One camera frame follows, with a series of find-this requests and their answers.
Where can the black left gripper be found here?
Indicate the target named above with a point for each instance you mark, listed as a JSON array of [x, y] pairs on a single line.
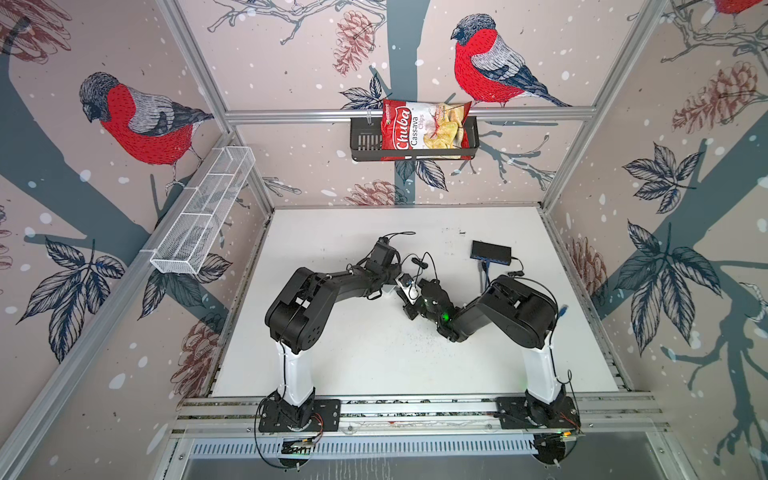
[[396, 270]]

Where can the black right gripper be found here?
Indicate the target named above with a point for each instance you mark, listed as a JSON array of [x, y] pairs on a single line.
[[407, 309]]

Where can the black power adapter with cord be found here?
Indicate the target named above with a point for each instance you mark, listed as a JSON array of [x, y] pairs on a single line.
[[423, 262]]

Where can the black network switch box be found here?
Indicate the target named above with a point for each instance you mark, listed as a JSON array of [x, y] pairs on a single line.
[[491, 253]]

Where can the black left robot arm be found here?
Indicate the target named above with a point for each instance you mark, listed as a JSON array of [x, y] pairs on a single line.
[[298, 316]]

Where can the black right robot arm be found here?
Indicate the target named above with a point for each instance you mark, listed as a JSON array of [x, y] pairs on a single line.
[[522, 313]]

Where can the red cassava chips bag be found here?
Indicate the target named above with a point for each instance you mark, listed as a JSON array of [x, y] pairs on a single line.
[[408, 126]]

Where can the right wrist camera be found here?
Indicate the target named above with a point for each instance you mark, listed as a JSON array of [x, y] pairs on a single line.
[[408, 287]]

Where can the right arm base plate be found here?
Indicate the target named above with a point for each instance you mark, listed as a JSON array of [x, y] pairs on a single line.
[[517, 413]]

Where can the black wall basket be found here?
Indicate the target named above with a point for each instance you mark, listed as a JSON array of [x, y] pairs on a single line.
[[366, 144]]

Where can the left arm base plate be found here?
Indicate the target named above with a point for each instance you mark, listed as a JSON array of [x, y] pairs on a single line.
[[277, 416]]

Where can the white wire mesh shelf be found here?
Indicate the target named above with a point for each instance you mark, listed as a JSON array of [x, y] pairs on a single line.
[[193, 232]]

